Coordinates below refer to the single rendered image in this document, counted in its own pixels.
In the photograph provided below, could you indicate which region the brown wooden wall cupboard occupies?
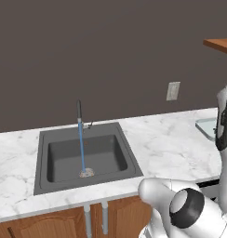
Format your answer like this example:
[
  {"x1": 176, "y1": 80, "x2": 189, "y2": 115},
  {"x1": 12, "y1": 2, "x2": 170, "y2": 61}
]
[{"x1": 202, "y1": 37, "x2": 227, "y2": 57}]

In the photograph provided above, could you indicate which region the brown wooden cupboard door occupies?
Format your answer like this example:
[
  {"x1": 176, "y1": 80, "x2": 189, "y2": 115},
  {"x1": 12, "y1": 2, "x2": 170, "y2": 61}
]
[
  {"x1": 89, "y1": 194, "x2": 154, "y2": 238},
  {"x1": 0, "y1": 205, "x2": 88, "y2": 238}
]

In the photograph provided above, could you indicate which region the grey cupboard door handle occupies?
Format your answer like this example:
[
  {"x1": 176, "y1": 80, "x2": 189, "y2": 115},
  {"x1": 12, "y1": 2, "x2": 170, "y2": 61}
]
[
  {"x1": 100, "y1": 201, "x2": 110, "y2": 235},
  {"x1": 83, "y1": 205, "x2": 93, "y2": 238}
]

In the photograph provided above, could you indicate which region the dark grey sink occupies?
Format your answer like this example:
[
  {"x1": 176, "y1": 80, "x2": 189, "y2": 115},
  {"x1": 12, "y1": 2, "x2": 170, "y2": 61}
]
[{"x1": 33, "y1": 122, "x2": 144, "y2": 196}]

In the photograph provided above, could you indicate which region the blue water stream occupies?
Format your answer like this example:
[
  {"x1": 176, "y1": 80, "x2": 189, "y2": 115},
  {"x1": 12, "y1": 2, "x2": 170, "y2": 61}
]
[{"x1": 78, "y1": 121, "x2": 87, "y2": 174}]

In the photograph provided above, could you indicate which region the dark grey tap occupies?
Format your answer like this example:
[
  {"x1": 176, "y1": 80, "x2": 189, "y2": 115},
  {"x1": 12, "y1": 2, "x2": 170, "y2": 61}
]
[{"x1": 76, "y1": 99, "x2": 95, "y2": 134}]

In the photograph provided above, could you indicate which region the white wall socket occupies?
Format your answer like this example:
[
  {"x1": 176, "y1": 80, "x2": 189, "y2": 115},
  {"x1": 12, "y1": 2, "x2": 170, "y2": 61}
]
[{"x1": 166, "y1": 81, "x2": 181, "y2": 101}]

